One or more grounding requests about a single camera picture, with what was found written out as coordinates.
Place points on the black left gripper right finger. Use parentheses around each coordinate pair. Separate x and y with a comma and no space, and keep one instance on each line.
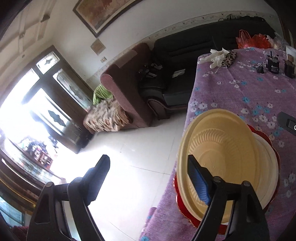
(247,220)

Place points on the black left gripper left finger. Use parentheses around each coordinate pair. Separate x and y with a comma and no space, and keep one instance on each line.
(49,222)

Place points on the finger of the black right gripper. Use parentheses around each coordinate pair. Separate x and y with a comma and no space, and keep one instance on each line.
(287,122)

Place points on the white foam plate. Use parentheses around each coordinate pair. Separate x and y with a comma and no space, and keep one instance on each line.
(268,171)

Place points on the beige plastic bowl with tab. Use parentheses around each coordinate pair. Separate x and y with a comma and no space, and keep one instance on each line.
(224,144)

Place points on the purple floral tablecloth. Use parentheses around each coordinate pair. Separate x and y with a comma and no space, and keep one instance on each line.
(256,99)

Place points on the black battery charger box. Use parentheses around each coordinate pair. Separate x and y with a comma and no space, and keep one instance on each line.
(273,63)

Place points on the red plastic bag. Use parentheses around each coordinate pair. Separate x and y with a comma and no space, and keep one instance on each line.
(258,41)

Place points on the leopard print cloth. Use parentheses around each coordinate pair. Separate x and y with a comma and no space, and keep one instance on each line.
(229,59)

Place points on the white glove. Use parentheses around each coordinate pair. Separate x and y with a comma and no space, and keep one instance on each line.
(216,58)

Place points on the dark wooden door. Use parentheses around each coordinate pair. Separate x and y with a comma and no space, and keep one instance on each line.
(64,89)

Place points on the black leather sofa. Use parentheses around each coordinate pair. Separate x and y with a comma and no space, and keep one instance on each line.
(166,80)

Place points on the green pillow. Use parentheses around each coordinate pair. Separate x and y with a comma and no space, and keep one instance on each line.
(101,93)

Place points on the maroon armchair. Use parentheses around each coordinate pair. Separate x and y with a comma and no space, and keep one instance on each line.
(120,78)

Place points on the framed painting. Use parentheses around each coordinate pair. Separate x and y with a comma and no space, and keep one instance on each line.
(97,15)

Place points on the small wall plaque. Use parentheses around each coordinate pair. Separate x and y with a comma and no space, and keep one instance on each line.
(97,47)

